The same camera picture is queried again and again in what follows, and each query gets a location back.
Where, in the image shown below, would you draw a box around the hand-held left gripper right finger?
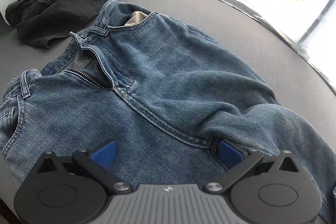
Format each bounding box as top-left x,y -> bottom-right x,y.
205,140 -> 305,191

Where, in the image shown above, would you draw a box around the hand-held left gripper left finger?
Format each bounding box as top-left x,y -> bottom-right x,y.
34,140 -> 132,192

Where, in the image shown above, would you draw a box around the blue denim jeans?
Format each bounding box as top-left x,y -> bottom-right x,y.
0,0 -> 336,224

